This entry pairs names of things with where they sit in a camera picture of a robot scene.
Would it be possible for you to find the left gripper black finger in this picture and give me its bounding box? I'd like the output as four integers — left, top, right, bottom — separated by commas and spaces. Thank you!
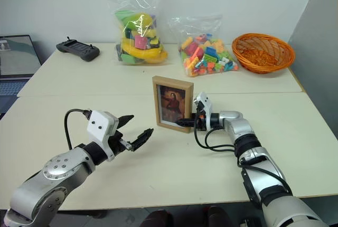
130, 128, 155, 153
115, 114, 135, 133

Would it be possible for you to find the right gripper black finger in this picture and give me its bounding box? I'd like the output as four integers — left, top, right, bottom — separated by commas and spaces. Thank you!
176, 117, 196, 128

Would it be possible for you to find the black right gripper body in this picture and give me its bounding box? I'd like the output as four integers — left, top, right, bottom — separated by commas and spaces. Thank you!
192, 101, 208, 132

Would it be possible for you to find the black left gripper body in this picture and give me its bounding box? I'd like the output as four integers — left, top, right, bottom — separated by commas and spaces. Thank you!
107, 129, 133, 157

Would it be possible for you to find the wooden picture frame with portrait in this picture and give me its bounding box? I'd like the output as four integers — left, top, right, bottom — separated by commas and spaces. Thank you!
152, 75, 194, 134

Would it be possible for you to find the clear bag of colourful blocks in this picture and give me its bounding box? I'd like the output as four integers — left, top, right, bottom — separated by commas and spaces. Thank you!
168, 14, 240, 78

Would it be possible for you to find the dark red rounded shape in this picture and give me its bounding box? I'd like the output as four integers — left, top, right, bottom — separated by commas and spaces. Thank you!
139, 209, 174, 227

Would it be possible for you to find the clear bag of toy fruit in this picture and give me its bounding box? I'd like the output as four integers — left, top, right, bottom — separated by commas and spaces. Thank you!
106, 0, 170, 67

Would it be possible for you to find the black handheld controller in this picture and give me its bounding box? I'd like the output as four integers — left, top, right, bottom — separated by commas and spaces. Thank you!
55, 36, 101, 62

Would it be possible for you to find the orange wicker basket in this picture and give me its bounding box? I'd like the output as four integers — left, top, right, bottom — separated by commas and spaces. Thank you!
231, 33, 296, 74

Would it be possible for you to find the grey laptop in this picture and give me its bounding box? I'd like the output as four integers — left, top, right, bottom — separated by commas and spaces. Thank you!
0, 34, 43, 115

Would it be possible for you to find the grey partition panel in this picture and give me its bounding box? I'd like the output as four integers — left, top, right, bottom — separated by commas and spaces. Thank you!
287, 0, 338, 143

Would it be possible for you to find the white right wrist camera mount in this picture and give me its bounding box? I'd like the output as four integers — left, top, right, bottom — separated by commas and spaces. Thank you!
193, 91, 213, 130

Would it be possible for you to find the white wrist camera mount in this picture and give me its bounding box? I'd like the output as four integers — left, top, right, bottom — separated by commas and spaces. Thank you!
193, 91, 213, 130
87, 110, 119, 162

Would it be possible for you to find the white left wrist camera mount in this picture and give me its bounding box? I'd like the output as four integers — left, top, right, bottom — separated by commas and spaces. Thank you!
87, 110, 119, 162

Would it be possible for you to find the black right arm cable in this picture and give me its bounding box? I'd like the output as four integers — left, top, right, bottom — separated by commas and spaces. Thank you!
193, 110, 293, 196

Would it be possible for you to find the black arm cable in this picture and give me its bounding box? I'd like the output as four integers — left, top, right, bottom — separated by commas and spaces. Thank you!
64, 108, 92, 150
193, 110, 293, 196

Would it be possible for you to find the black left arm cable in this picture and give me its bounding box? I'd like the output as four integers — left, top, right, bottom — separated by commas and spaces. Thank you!
64, 108, 92, 150

